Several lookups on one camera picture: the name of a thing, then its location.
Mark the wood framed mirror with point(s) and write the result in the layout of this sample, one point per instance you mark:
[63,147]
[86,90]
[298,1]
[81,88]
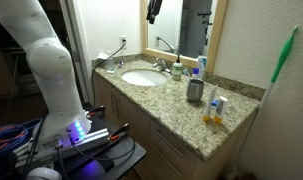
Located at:
[218,33]

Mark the short white tube orange cap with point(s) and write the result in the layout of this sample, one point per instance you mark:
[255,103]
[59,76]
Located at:
[221,110]

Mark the tall white tube orange cap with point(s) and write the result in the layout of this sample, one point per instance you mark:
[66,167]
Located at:
[209,106]

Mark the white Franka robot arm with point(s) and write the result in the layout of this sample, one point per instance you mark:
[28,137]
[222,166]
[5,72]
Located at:
[51,66]

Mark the green pump bottle black pump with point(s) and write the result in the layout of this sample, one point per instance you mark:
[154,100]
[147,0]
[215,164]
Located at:
[177,71]

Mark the small white bottle blue cap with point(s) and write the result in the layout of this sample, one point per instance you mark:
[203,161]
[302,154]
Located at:
[195,73]

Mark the white round dome object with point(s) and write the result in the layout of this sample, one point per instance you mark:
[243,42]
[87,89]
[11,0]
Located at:
[42,174]

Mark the stainless steel cup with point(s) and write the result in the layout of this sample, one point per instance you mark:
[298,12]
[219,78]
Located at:
[195,90]

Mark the black cart top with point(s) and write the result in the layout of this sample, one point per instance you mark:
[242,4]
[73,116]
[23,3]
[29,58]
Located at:
[124,157]

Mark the white crumpled tissue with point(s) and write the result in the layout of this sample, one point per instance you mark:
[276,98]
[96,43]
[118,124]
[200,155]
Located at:
[102,56]

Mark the tall white blue tube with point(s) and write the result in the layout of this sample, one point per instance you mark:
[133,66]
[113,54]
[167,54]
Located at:
[201,66]

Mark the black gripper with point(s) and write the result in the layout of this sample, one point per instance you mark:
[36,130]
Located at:
[155,6]

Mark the black orange clamp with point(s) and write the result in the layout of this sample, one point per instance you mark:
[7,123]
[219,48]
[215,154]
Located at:
[120,130]
[97,110]

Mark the white oval sink basin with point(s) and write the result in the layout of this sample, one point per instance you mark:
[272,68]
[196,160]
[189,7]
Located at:
[144,77]

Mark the aluminium robot base mount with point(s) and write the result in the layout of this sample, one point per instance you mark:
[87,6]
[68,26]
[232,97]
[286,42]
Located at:
[91,139]

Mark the chrome faucet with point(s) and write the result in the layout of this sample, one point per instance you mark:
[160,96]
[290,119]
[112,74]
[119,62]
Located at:
[161,64]

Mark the white door frame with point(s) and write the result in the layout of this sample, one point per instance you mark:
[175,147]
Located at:
[77,43]

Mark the wooden vanity cabinet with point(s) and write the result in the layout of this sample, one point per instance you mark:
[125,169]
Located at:
[134,120]

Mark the white wall outlet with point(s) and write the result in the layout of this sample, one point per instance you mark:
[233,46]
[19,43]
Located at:
[123,42]

